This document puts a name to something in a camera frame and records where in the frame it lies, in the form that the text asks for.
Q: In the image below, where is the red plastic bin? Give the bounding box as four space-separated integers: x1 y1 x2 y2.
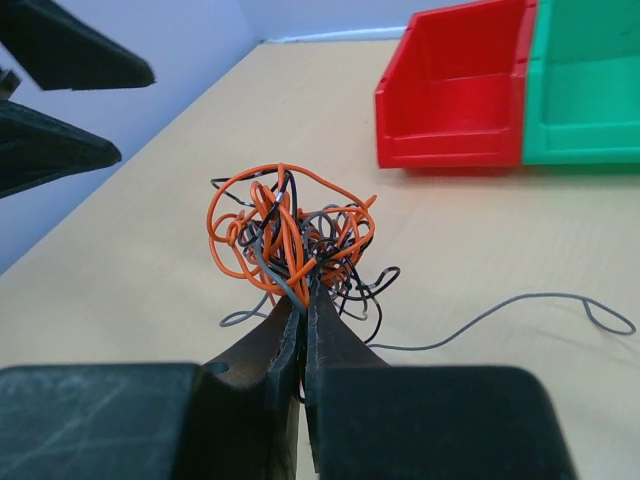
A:
375 0 537 169

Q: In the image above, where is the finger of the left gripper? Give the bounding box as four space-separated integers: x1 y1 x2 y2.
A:
1 100 121 198
1 1 155 90

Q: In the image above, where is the green plastic bin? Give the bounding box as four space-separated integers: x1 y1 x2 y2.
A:
523 0 639 166

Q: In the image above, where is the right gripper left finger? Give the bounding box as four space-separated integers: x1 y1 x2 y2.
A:
1 299 300 479

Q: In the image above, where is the grey thin wire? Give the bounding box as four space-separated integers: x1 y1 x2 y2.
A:
217 209 637 351

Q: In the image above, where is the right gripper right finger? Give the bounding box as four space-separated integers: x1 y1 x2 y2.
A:
304 282 577 479

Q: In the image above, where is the black thin wire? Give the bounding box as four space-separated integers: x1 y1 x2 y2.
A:
209 169 402 403

